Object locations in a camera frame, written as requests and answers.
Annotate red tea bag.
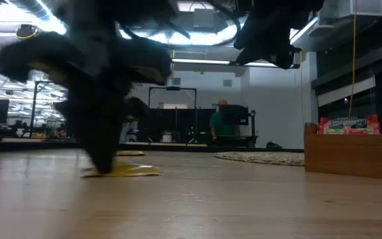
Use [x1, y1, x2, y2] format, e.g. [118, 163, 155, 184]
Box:
[316, 114, 381, 135]

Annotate round woven placemat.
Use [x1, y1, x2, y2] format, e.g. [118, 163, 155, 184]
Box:
[213, 151, 306, 167]

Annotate long ceiling light strip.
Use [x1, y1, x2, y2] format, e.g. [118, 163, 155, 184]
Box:
[171, 58, 280, 68]

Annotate black metal frame stand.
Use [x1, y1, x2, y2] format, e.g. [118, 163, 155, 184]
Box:
[149, 86, 198, 145]
[29, 80, 68, 139]

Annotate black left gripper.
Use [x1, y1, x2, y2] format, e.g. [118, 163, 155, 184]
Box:
[0, 31, 135, 175]

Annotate yellow ceiling cable reel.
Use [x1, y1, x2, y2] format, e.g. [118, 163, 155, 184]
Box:
[15, 24, 39, 40]

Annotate silver ceiling duct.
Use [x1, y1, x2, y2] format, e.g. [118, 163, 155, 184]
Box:
[3, 0, 68, 36]

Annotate black metal table frame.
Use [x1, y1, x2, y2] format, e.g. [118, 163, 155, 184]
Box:
[0, 138, 305, 153]

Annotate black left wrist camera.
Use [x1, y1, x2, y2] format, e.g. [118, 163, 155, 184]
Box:
[120, 39, 174, 86]

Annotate black partition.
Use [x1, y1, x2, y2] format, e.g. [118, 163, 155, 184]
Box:
[137, 108, 218, 146]

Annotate dark office desk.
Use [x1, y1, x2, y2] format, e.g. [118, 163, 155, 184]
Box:
[214, 134, 259, 149]

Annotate black lamp stand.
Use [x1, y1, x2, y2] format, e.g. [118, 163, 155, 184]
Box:
[247, 109, 258, 137]

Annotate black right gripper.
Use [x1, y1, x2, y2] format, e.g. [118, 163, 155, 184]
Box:
[233, 13, 302, 69]

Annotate white ceiling air unit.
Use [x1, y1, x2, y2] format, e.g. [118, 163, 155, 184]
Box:
[320, 0, 382, 18]

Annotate wooden three-compartment tea box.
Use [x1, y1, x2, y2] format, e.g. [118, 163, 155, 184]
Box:
[303, 121, 382, 182]

